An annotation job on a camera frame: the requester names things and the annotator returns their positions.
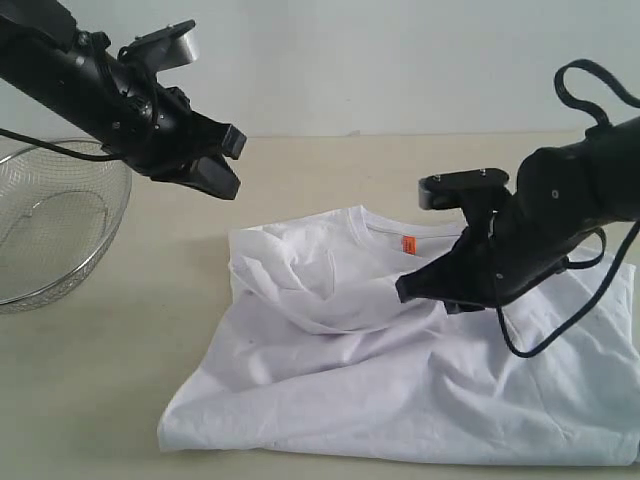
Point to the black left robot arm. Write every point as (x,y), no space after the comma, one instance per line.
(41,45)

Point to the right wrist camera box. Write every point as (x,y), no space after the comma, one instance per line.
(479,194)

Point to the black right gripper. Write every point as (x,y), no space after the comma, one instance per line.
(501,255)

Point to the white t-shirt red lettering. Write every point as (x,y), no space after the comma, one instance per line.
(316,354)

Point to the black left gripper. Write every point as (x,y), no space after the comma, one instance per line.
(154,130)

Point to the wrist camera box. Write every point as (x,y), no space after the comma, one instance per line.
(168,48)
(479,194)

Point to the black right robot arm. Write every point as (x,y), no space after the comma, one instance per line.
(583,186)

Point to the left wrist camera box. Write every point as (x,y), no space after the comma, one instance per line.
(168,48)

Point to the round metal mesh basket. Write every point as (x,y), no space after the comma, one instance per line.
(59,216)

